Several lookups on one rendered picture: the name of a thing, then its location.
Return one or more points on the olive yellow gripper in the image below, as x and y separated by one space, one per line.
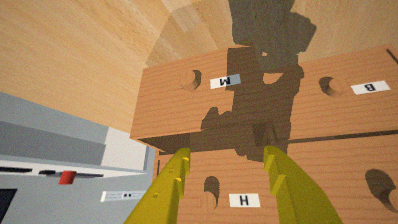
299 199

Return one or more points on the brown wooden chest of drawers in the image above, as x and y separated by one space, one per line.
393 52

